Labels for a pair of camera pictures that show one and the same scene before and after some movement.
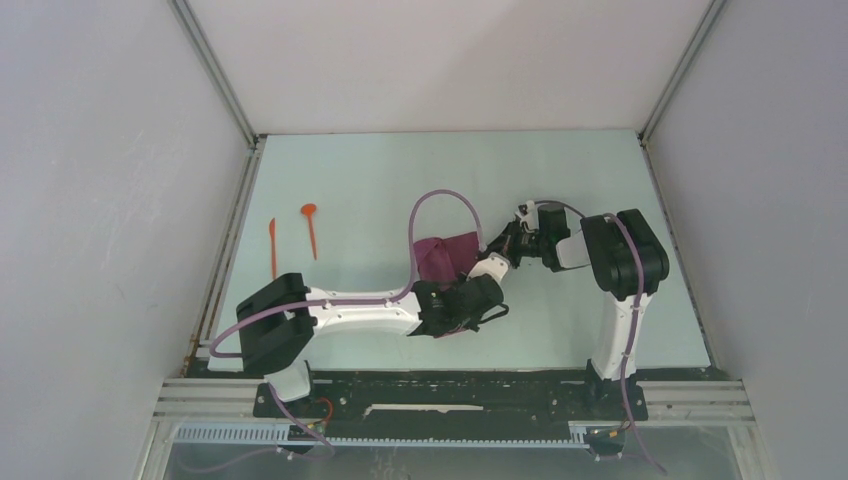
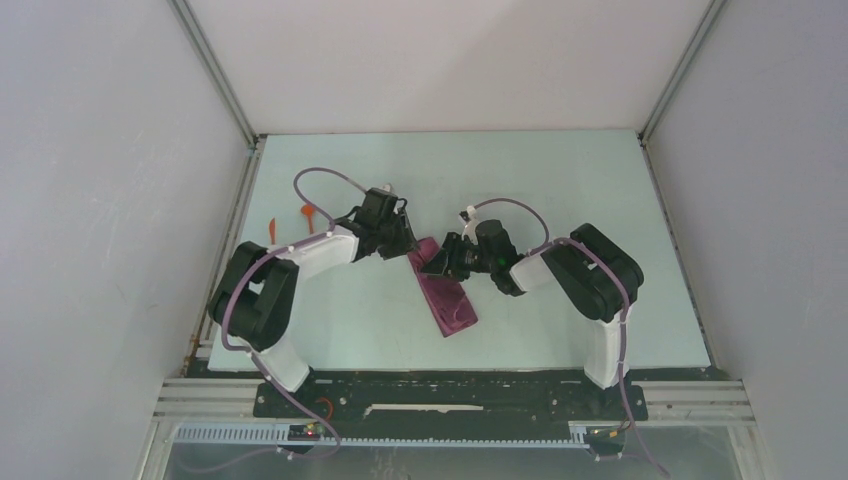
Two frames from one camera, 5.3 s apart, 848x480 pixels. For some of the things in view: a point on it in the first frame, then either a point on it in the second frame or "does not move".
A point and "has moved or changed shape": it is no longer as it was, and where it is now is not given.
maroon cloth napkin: (445, 259) has moved or changed shape
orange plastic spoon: (309, 209) does not move
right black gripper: (506, 243) → (447, 260)
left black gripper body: (468, 323) → (391, 241)
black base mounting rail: (390, 396) does not move
